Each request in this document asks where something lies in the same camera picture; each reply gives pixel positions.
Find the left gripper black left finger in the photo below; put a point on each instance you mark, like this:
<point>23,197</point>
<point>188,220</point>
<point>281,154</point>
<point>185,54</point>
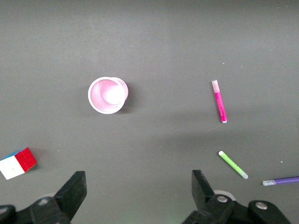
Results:
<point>70,193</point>

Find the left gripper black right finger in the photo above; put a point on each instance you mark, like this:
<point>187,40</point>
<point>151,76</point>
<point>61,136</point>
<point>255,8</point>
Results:
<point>203,193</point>

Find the pink marker with clear cap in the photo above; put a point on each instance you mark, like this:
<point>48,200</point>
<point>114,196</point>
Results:
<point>220,102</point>

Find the green marker with clear cap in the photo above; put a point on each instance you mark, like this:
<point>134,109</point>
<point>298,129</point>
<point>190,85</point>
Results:
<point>232,164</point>

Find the Rubik's cube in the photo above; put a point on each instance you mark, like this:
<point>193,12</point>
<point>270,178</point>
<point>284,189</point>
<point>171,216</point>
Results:
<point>14,165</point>

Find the purple marker with clear cap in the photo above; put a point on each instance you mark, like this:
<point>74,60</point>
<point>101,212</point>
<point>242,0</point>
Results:
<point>285,180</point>

